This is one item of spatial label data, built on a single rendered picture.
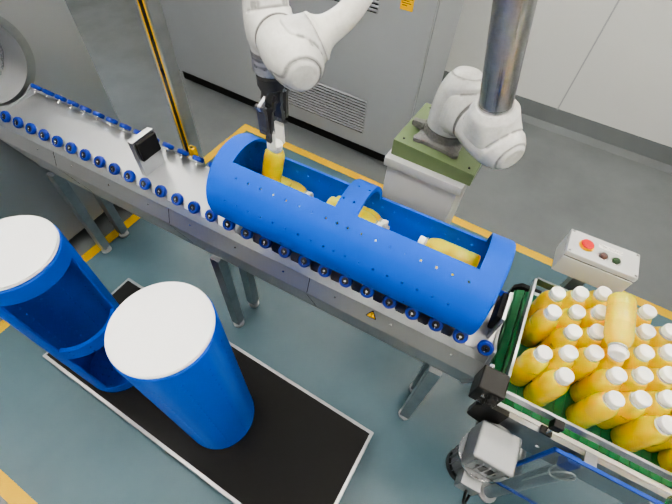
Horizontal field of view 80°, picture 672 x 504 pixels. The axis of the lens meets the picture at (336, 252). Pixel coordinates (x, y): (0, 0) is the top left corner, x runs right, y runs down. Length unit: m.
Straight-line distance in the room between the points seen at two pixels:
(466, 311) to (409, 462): 1.15
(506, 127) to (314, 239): 0.67
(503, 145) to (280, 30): 0.76
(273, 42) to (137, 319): 0.76
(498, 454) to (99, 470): 1.67
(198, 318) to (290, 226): 0.35
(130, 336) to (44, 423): 1.29
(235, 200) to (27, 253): 0.62
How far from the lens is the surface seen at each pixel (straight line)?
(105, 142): 1.93
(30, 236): 1.51
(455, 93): 1.48
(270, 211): 1.16
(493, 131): 1.35
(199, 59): 3.77
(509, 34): 1.18
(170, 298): 1.20
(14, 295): 1.45
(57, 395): 2.44
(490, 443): 1.27
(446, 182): 1.56
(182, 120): 1.97
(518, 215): 3.05
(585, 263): 1.40
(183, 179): 1.65
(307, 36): 0.89
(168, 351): 1.13
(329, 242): 1.10
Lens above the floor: 2.02
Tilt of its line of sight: 54 degrees down
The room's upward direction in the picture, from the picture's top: 5 degrees clockwise
